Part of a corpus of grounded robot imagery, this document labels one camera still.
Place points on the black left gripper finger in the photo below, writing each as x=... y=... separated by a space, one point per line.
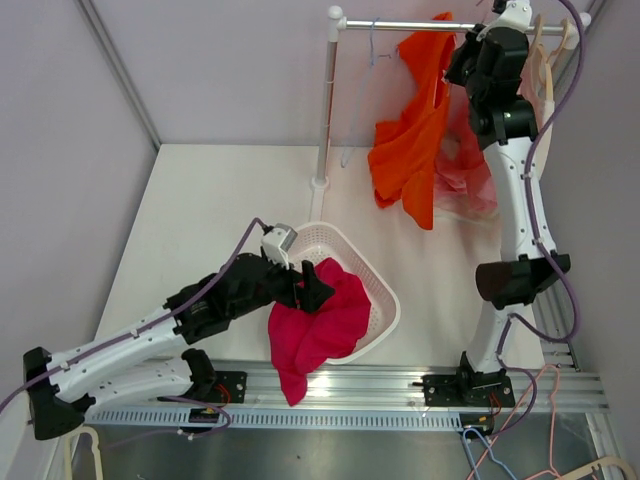
x=310 y=278
x=311 y=298

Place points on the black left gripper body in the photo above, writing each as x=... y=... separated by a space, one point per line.
x=278 y=284

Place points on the magenta t shirt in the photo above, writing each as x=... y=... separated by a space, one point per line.
x=301 y=342

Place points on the orange t shirt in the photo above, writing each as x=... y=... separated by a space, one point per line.
x=402 y=160

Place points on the pink t shirt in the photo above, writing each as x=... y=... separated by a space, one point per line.
x=463 y=185

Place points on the beige wooden hanger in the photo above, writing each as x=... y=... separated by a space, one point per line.
x=557 y=55
x=535 y=72

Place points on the cream white t shirt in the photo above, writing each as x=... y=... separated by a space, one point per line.
x=463 y=185

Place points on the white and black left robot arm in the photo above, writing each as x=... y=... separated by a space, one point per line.
x=156 y=357

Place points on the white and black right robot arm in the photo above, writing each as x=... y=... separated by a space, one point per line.
x=488 y=66

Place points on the beige hanger at lower right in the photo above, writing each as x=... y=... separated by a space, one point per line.
x=599 y=465

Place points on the white perforated plastic basket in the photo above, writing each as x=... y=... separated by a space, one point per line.
x=316 y=241

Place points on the white and silver clothes rack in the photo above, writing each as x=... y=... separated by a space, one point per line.
x=339 y=22

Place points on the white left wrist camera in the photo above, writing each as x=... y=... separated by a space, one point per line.
x=276 y=243

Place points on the aluminium mounting rail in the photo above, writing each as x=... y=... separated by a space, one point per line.
x=352 y=387

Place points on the slotted grey cable duct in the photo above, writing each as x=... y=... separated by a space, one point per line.
x=195 y=417

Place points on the pink wire hanger on floor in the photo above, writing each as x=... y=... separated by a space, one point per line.
x=532 y=390

